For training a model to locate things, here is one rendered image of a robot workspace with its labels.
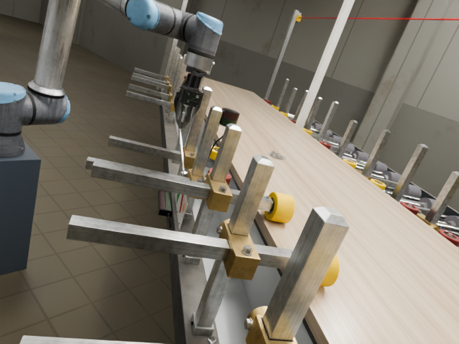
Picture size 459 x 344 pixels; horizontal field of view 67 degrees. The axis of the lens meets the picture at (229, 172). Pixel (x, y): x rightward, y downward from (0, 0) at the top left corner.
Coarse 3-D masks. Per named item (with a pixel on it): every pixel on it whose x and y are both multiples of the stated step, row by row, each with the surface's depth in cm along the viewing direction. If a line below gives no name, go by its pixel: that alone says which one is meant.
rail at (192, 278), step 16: (160, 112) 277; (192, 208) 131; (176, 224) 117; (192, 224) 120; (176, 256) 102; (176, 272) 97; (192, 272) 96; (176, 288) 93; (192, 288) 91; (176, 304) 89; (192, 304) 85; (176, 320) 86; (192, 320) 79; (176, 336) 82; (192, 336) 76; (208, 336) 78
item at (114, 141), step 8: (112, 136) 130; (112, 144) 128; (120, 144) 129; (128, 144) 129; (136, 144) 130; (144, 144) 132; (144, 152) 132; (152, 152) 132; (160, 152) 133; (168, 152) 134; (176, 152) 135; (208, 160) 138
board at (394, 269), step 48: (240, 96) 312; (240, 144) 160; (288, 144) 192; (288, 192) 121; (336, 192) 138; (384, 192) 162; (288, 240) 88; (384, 240) 108; (432, 240) 122; (336, 288) 75; (384, 288) 81; (432, 288) 89; (336, 336) 61; (384, 336) 65; (432, 336) 70
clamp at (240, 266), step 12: (228, 228) 70; (228, 240) 67; (240, 240) 67; (240, 252) 63; (252, 252) 64; (228, 264) 64; (240, 264) 63; (252, 264) 63; (228, 276) 63; (240, 276) 64; (252, 276) 64
